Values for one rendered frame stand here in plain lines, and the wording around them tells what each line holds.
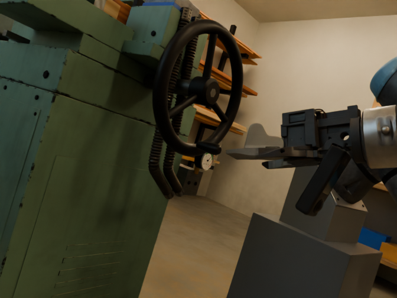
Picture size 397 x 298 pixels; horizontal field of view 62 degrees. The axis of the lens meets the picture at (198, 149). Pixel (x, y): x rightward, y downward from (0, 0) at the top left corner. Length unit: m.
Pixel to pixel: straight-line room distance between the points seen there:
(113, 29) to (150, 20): 0.08
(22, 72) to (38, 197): 0.28
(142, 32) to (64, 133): 0.28
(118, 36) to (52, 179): 0.33
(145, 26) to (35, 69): 0.25
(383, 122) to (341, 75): 3.80
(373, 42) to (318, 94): 0.80
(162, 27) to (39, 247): 0.53
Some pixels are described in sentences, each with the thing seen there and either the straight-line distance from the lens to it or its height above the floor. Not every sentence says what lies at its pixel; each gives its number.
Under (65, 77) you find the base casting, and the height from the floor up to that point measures 0.75.
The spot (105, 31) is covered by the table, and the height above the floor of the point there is 0.87.
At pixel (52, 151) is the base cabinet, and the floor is 0.60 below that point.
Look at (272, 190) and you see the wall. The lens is 4.31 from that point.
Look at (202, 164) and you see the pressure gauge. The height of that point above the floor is 0.64.
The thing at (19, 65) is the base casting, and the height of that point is 0.75.
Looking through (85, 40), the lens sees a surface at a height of 0.83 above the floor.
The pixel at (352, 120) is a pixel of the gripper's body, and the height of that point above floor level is 0.80.
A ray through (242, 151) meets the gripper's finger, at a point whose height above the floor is 0.71.
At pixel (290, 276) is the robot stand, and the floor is 0.43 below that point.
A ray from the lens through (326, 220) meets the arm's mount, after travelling 0.98.
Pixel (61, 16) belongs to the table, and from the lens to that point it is 0.70.
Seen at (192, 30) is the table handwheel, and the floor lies 0.90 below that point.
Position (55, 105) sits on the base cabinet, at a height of 0.69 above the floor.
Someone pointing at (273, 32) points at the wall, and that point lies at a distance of 5.06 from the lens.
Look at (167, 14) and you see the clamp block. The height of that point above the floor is 0.94.
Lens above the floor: 0.69
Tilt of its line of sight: 1 degrees down
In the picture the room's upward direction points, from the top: 17 degrees clockwise
